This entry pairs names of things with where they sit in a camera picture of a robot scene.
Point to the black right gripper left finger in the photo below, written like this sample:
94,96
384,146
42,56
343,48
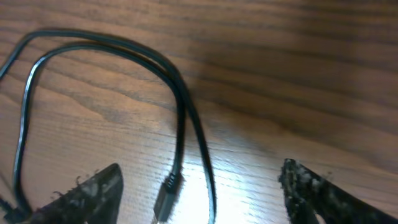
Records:
94,201

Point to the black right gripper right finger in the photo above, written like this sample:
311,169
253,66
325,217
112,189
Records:
308,195

